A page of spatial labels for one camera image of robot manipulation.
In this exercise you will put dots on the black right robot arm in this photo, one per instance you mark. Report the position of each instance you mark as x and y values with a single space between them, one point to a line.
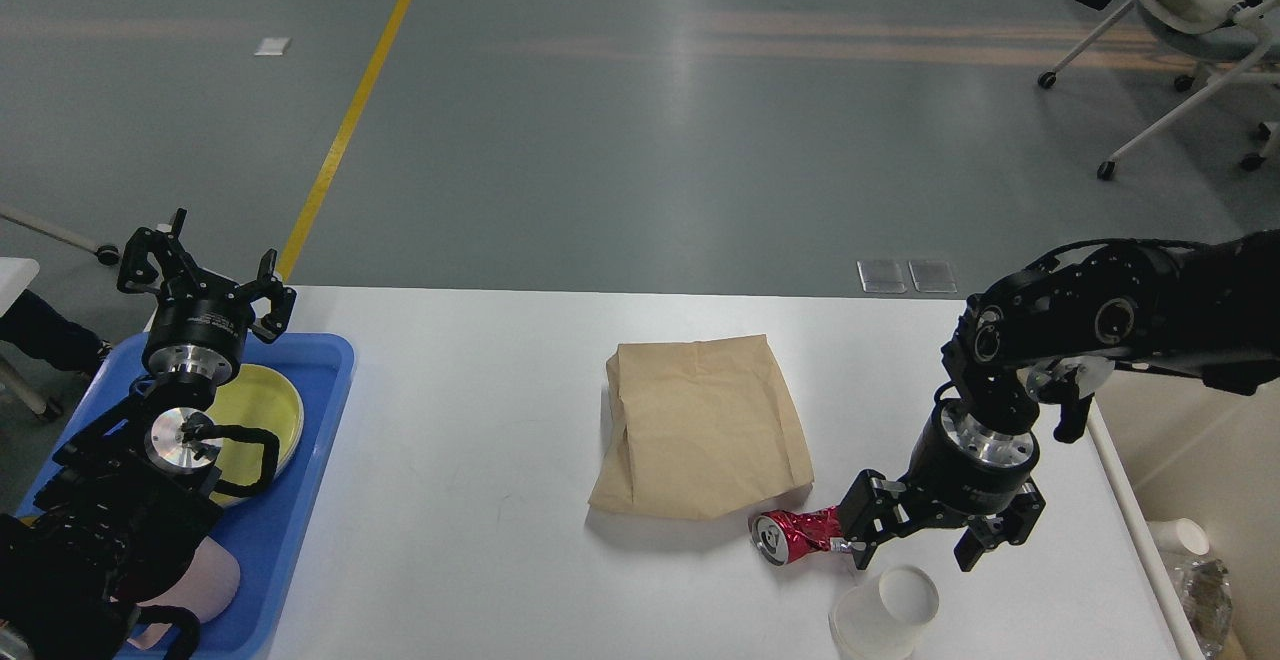
1051 334

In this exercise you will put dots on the brown paper bag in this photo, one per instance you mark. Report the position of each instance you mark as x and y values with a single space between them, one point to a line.
699 430

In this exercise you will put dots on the white office chair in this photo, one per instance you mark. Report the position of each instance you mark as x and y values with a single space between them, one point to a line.
1231 41

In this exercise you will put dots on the floor outlet plates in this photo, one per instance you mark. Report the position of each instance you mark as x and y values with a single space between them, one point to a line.
893 277

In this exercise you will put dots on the white paper cup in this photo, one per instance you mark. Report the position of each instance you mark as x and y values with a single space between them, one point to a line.
884 617
1179 540

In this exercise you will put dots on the aluminium foil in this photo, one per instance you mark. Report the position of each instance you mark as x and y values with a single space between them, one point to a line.
1185 574

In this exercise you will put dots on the blue plastic tray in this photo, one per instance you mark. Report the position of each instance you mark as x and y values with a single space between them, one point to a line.
265 534

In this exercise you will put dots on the white chair leg with caster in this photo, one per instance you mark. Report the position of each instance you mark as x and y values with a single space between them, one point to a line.
105 254

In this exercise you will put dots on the pink mug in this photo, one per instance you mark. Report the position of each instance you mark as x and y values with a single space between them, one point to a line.
209 585

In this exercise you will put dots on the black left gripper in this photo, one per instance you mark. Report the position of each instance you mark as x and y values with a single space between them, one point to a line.
201 335

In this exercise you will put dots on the beige plastic bin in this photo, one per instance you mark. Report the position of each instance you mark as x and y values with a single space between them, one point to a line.
1212 457

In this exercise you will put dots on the yellow plate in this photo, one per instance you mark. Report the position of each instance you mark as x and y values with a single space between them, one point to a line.
259 397

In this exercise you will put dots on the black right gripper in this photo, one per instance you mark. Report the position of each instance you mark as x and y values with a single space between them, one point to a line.
960 473

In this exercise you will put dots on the brown napkin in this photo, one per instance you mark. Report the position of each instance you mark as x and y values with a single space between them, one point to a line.
1210 609

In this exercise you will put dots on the white paper cup in bin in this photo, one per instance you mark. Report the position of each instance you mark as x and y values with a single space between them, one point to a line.
1179 540

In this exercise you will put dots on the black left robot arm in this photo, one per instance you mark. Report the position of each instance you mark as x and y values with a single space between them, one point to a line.
122 519

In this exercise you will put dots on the crushed red soda can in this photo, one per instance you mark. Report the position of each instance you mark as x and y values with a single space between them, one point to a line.
783 537

